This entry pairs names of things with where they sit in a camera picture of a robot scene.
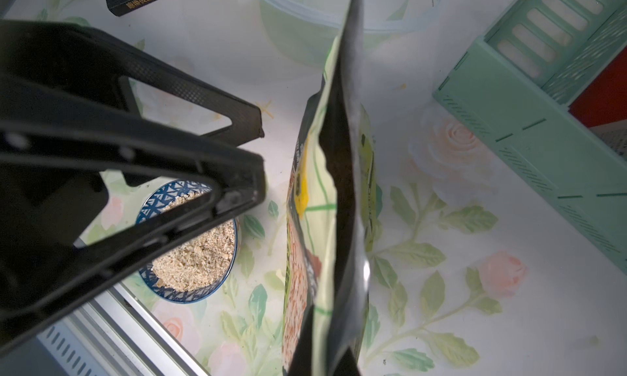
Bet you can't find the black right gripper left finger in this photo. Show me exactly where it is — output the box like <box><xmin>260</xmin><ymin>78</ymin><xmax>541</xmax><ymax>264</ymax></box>
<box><xmin>287</xmin><ymin>308</ymin><xmax>314</xmax><ymax>376</ymax></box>

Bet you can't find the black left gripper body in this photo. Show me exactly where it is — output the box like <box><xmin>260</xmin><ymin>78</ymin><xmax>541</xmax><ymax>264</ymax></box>
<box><xmin>1</xmin><ymin>20</ymin><xmax>122</xmax><ymax>352</ymax></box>

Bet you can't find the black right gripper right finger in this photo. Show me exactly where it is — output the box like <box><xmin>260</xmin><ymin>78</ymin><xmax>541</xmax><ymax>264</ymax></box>
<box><xmin>332</xmin><ymin>348</ymin><xmax>361</xmax><ymax>376</ymax></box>

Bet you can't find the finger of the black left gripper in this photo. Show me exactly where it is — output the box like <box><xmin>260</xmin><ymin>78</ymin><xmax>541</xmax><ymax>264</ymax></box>
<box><xmin>24</xmin><ymin>116</ymin><xmax>265</xmax><ymax>321</ymax></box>
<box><xmin>73</xmin><ymin>26</ymin><xmax>265</xmax><ymax>146</ymax></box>

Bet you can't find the green oats bag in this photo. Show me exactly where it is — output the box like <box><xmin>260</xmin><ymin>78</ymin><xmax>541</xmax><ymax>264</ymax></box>
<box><xmin>282</xmin><ymin>0</ymin><xmax>376</xmax><ymax>375</ymax></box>

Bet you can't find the blue patterned ceramic bowl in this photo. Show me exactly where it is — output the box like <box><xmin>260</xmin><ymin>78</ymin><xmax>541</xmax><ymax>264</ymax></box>
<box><xmin>136</xmin><ymin>180</ymin><xmax>239</xmax><ymax>304</ymax></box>

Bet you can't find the floral printed table mat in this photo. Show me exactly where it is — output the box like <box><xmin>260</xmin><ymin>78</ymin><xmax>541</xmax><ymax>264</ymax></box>
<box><xmin>7</xmin><ymin>0</ymin><xmax>626</xmax><ymax>375</ymax></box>

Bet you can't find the mint green file rack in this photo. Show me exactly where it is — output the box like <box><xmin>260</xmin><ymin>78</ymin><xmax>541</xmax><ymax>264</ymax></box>
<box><xmin>434</xmin><ymin>0</ymin><xmax>626</xmax><ymax>270</ymax></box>

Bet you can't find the red binder folder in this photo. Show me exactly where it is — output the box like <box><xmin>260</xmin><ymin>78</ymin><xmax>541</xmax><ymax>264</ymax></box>
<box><xmin>569</xmin><ymin>49</ymin><xmax>626</xmax><ymax>129</ymax></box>

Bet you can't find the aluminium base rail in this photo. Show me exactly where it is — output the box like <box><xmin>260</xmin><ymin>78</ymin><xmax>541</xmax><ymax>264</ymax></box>
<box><xmin>1</xmin><ymin>284</ymin><xmax>206</xmax><ymax>375</ymax></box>

